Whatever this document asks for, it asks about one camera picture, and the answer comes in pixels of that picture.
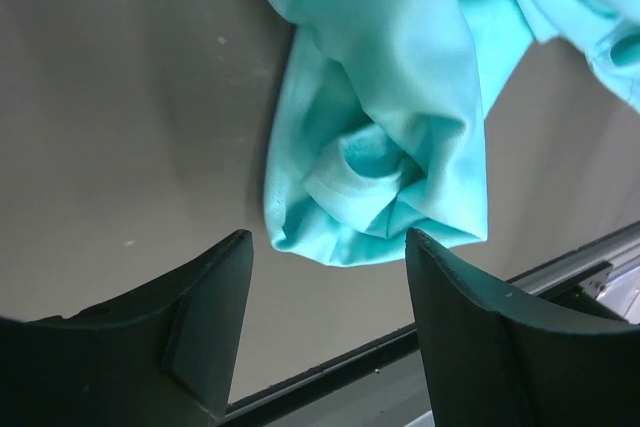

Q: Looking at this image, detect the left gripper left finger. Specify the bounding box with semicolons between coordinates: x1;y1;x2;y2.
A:
1;230;253;426

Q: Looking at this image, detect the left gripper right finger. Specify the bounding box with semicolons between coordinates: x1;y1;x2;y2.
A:
405;229;639;426

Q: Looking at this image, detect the teal t shirt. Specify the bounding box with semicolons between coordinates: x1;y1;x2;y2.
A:
263;0;639;267

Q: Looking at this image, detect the aluminium front rail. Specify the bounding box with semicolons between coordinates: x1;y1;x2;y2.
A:
224;223;639;426

